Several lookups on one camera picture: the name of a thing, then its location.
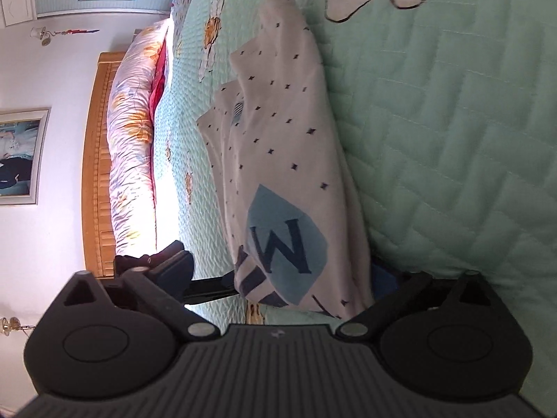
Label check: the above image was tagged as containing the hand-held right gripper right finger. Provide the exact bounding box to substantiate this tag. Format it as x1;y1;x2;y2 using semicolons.
335;263;493;344

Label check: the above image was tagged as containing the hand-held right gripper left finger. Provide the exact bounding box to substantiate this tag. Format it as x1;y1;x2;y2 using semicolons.
61;239;220;342

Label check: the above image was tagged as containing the white star-print garment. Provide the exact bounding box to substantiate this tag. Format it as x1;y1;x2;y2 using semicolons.
196;0;377;320

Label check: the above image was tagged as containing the wooden headboard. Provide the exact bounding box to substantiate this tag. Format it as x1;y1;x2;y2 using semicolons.
82;51;131;278

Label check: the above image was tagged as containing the floral duvet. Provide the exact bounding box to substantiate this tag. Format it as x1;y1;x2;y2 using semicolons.
107;20;175;262

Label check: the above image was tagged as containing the green bee-print quilt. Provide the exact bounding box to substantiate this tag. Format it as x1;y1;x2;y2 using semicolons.
154;0;557;414

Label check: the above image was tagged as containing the wall lamp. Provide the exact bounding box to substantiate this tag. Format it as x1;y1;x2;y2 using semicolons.
0;316;36;336
30;26;55;46

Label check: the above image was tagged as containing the framed wall picture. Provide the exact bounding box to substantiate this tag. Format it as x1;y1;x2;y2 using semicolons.
0;107;52;206

